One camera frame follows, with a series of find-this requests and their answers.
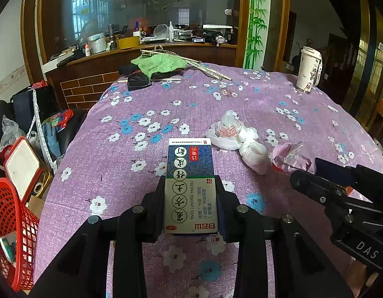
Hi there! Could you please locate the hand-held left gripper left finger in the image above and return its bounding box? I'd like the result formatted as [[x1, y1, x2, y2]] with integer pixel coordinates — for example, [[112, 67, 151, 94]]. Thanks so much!
[[28, 175, 167, 298]]

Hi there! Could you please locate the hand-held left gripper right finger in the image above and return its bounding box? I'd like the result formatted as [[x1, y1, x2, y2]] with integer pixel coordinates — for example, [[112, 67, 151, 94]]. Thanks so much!
[[217, 179, 359, 298]]

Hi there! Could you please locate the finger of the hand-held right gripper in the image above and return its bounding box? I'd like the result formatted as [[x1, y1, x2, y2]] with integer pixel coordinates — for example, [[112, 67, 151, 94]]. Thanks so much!
[[290, 169, 350, 208], [314, 158, 383, 197]]

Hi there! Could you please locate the blue and white medicine box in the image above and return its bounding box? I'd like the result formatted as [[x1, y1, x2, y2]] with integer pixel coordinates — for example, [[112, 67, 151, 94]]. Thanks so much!
[[163, 138, 223, 237]]

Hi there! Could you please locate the pink wrapper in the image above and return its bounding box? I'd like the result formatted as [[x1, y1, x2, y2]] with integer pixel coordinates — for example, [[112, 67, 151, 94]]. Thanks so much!
[[272, 142, 317, 174]]

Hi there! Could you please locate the red plastic basket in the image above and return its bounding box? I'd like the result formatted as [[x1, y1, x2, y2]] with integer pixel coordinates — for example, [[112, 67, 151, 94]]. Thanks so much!
[[0, 178, 40, 292]]

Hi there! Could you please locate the purple floral tablecloth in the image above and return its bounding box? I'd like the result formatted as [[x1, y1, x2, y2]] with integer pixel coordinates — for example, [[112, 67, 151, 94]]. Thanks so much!
[[33, 64, 383, 298]]

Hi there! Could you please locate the white plastic bag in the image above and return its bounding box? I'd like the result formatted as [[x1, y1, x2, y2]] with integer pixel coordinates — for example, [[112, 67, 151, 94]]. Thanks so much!
[[207, 110, 246, 150]]

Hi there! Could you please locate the white cartoon tumbler cup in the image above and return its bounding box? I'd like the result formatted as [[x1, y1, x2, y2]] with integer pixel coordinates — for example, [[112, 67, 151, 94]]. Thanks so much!
[[295, 46, 323, 92]]

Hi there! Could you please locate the brown cardboard box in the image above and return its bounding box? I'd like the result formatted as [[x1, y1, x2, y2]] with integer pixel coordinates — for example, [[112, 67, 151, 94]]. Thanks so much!
[[25, 195, 47, 218]]

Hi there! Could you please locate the black pouch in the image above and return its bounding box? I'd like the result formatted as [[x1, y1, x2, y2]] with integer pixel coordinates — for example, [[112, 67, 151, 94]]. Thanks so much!
[[127, 71, 152, 92]]

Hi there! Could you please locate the blue cloth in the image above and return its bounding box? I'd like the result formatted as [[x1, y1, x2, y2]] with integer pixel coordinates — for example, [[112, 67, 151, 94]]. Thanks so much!
[[42, 123, 62, 159]]

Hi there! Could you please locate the red and green package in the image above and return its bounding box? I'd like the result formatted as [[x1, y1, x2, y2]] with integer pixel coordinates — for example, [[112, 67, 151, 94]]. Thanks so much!
[[41, 109, 75, 130]]

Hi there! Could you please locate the pale wooden stick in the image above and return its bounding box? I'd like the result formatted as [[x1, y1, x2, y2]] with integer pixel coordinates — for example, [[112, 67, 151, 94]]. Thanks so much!
[[140, 49, 202, 63], [184, 59, 233, 81]]

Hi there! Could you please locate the green knitted cloth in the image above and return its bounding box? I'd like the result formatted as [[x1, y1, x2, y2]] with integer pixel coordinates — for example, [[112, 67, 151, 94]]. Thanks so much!
[[131, 54, 188, 77]]

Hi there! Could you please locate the wooden brick-pattern counter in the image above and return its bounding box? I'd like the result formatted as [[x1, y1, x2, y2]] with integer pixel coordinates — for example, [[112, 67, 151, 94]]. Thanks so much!
[[47, 43, 238, 110]]

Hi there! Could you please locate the red framed white board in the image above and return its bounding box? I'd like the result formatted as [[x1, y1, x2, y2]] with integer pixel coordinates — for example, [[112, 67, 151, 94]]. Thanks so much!
[[3, 136, 45, 202]]

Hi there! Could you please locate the white measuring tape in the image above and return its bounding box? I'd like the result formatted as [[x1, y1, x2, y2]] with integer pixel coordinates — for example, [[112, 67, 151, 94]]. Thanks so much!
[[26, 87, 56, 175]]

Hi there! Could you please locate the green and white packet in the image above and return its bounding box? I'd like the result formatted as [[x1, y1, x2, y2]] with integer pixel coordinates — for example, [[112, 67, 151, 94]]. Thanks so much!
[[0, 235, 19, 265]]

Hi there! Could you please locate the clear plastic bag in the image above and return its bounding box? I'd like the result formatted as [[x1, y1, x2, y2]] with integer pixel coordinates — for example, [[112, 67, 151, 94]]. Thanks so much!
[[0, 115, 28, 153]]

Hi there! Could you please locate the yellow box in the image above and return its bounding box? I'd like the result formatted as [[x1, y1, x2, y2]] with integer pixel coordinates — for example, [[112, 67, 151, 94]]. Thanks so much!
[[115, 36, 141, 49]]

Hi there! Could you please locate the black bag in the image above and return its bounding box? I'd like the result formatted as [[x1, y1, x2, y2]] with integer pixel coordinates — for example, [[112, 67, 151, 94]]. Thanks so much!
[[10, 85, 68, 131]]

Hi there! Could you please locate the bamboo painted pillar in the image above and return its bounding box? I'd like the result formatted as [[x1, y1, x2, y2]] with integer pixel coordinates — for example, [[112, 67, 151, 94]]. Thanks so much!
[[244, 0, 272, 69]]

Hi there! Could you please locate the white flat board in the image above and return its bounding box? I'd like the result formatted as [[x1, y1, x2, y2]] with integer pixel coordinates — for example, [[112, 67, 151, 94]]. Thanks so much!
[[41, 57, 74, 73]]

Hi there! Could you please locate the glass partition panel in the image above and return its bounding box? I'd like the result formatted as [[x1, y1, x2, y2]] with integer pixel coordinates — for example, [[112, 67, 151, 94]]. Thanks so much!
[[39, 0, 242, 60]]

